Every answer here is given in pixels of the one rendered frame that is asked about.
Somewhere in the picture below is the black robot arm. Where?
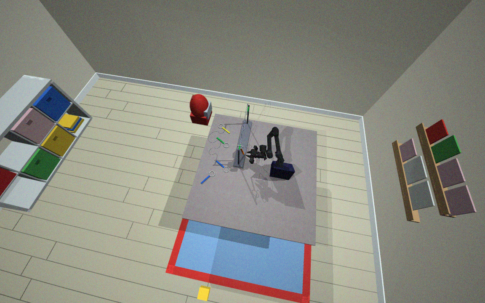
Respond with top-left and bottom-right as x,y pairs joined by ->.
250,127 -> 284,167

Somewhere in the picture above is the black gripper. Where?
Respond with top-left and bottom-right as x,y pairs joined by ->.
246,146 -> 260,164

